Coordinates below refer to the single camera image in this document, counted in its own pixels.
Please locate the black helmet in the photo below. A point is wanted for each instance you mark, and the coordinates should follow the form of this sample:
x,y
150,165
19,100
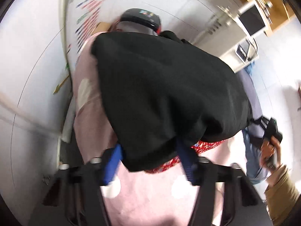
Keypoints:
x,y
142,17

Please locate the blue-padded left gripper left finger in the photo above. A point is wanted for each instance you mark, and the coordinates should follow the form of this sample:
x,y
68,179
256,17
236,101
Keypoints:
x,y
110,162

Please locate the pink bed sheet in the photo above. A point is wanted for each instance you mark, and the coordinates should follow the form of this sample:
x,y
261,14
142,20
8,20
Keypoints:
x,y
142,198

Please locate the red patterned cloth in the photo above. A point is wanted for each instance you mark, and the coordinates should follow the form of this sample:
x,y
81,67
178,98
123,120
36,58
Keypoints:
x,y
200,147

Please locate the white cabinet desk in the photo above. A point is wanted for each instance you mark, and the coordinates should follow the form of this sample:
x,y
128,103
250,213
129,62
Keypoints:
x,y
241,55

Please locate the black sweatshirt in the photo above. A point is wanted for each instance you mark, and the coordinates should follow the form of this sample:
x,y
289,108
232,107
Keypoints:
x,y
157,91

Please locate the person's right hand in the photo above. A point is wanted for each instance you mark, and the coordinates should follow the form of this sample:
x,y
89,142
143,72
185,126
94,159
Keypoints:
x,y
270,149

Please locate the white poster with print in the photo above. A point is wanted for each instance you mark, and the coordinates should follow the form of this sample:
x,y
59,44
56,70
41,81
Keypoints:
x,y
81,18

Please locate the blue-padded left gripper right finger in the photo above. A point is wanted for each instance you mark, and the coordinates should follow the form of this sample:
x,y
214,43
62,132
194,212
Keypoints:
x,y
190,163

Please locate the blue denim garment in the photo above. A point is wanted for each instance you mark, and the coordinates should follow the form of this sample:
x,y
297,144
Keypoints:
x,y
254,171

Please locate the white computer monitor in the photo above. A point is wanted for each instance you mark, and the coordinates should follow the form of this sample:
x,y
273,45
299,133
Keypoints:
x,y
253,19

